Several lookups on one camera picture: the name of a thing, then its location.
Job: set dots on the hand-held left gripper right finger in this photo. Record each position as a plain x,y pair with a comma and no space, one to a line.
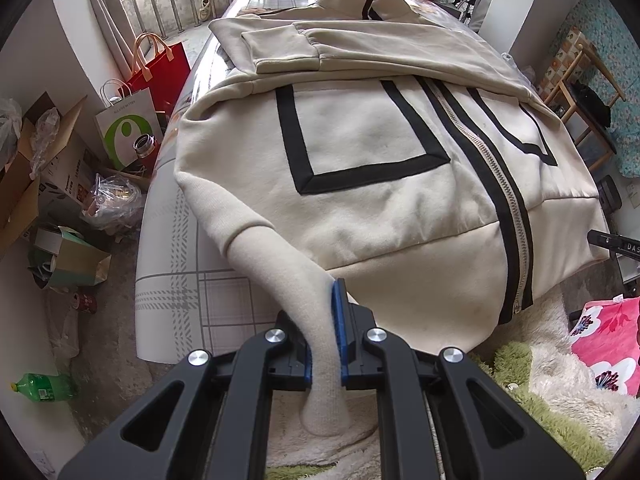
340,330

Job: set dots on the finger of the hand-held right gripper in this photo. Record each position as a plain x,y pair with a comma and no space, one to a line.
602,239

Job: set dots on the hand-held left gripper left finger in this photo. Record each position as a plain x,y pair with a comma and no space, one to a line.
306,377

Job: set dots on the beige zip jacket black trim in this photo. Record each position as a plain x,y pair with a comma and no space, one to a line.
375,160

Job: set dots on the small black heater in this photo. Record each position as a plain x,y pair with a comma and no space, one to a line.
610,192

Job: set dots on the pink floral blanket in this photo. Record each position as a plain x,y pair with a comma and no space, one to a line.
610,340

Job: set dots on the white fluffy rug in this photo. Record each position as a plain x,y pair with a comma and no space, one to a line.
540,320

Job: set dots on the wooden chair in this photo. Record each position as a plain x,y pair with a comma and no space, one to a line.
580,110

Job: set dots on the black bag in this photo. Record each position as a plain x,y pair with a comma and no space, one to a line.
592,102

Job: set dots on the green shaggy rug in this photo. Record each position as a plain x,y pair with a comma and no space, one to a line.
505,365

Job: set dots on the red drink can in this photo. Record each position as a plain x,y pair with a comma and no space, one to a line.
85,302

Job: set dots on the green carton box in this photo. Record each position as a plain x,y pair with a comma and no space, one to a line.
75,260

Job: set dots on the green plastic bottle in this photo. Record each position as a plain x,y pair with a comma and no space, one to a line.
45,386

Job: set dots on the crumpled clear plastic bag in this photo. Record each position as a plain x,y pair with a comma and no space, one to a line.
112,200

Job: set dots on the wheelchair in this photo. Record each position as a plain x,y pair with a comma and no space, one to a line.
469,9

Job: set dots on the steel thermos bottle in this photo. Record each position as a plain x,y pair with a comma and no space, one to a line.
145,147

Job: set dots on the white paper bag green print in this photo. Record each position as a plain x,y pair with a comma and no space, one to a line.
125,130

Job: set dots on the red tote bag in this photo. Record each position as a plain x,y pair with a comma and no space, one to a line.
162,72

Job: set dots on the open cardboard box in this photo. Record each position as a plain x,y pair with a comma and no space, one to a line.
55,175

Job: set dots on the beige shoe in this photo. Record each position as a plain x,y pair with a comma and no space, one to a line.
205,7

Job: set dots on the crumpled clear plastic wrap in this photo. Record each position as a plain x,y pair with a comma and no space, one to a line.
45,140

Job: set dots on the white plastic bag green print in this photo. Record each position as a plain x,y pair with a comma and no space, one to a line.
9,130

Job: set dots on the grey window curtain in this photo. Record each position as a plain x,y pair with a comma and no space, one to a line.
107,15

